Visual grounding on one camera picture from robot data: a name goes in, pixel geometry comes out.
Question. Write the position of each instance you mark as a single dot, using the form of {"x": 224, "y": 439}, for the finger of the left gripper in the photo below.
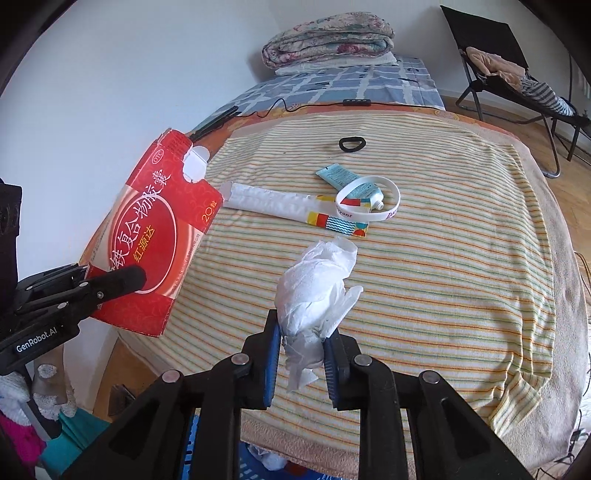
{"x": 81, "y": 301}
{"x": 50, "y": 282}

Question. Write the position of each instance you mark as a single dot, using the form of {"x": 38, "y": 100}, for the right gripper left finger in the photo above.
{"x": 187, "y": 421}

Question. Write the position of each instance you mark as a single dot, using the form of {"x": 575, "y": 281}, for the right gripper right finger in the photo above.
{"x": 412, "y": 426}

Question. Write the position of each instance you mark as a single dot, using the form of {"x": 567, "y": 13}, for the red medicine box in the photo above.
{"x": 157, "y": 222}

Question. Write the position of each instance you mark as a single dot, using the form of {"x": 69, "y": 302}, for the white tissue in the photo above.
{"x": 311, "y": 301}

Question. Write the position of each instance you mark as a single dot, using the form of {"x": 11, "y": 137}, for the white wristband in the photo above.
{"x": 368, "y": 209}

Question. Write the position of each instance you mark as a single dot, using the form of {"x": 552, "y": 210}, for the blue plastic trash basket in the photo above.
{"x": 254, "y": 462}

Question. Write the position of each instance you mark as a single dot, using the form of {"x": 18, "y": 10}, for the gloved left hand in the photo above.
{"x": 51, "y": 391}

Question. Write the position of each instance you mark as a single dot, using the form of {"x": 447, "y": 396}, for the striped yellow towel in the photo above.
{"x": 232, "y": 279}

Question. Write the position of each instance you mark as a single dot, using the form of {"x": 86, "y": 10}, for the black folding chair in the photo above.
{"x": 496, "y": 37}

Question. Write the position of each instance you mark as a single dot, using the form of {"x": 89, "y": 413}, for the blue checked bedsheet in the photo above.
{"x": 406, "y": 82}

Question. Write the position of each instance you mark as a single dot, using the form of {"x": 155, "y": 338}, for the folded floral quilt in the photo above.
{"x": 361, "y": 34}

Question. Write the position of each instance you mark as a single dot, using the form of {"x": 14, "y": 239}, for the white pillow under quilt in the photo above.
{"x": 337, "y": 62}

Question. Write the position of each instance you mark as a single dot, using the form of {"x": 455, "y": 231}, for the clothes on chair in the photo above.
{"x": 509, "y": 77}

